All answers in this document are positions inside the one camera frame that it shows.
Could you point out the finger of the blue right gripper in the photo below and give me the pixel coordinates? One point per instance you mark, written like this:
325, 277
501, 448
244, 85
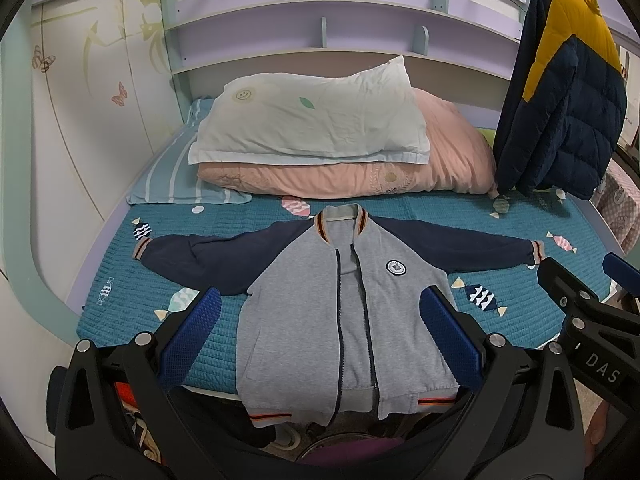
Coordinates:
621, 271

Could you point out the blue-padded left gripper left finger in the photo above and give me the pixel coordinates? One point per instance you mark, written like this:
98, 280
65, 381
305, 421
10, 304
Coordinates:
92, 437

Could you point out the teal quilted bedspread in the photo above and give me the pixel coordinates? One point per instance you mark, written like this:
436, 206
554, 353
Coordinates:
125, 298

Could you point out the navy and yellow puffer jacket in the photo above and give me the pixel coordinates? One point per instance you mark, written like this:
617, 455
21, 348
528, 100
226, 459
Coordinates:
566, 102

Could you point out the pink patterned blanket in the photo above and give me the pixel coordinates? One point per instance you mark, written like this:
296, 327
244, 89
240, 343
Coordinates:
617, 200

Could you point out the purple wall shelf unit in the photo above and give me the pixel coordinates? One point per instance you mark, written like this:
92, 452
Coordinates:
461, 50

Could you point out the white pillow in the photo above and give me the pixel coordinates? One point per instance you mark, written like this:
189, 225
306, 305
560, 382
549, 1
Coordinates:
284, 119

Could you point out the pink folded duvet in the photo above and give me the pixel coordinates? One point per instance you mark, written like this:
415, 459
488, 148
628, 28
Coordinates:
461, 161

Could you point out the mint green bed frame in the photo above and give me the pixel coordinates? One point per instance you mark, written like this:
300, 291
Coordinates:
24, 278

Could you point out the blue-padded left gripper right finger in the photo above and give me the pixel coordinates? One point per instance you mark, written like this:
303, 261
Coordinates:
520, 417

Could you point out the grey and navy jacket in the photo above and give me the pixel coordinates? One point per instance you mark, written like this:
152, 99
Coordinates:
331, 316

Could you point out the blue striped pillow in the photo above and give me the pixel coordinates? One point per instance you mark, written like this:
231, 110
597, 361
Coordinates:
170, 179

